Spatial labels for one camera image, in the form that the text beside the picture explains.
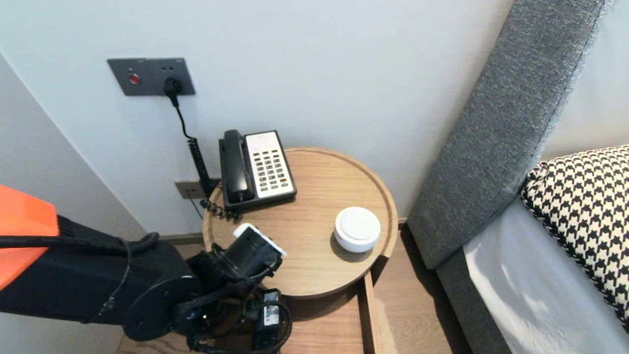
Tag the round wooden side table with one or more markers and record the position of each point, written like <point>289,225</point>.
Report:
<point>319,196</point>

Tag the grey wall socket panel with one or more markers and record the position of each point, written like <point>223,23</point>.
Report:
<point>172,68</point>

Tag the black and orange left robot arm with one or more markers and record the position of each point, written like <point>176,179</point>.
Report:
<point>98,295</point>

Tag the white round smart speaker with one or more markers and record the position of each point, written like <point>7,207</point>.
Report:
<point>357,228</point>

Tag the grey fabric bed base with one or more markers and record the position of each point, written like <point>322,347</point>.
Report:
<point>467,305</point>

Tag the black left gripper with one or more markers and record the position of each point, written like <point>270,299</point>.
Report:
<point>271,314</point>

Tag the grey switch panel red button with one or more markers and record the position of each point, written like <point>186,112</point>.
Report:
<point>128,77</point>

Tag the black telephone handset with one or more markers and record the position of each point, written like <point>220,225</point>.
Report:
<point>237,167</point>

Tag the small bronze wall outlet plate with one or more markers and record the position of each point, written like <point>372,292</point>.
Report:
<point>185,189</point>

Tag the black white houndstooth pillow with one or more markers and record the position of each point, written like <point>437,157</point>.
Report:
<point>585,206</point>

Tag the wooden table drawer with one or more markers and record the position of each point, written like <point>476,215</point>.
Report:
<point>324,334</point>

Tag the black power plug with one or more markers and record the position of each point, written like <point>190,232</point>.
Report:
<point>173,88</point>

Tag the grey fabric headboard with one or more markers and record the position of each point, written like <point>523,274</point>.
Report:
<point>491,123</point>

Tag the black telephone base white keypad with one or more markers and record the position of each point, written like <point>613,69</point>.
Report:
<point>270,167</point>

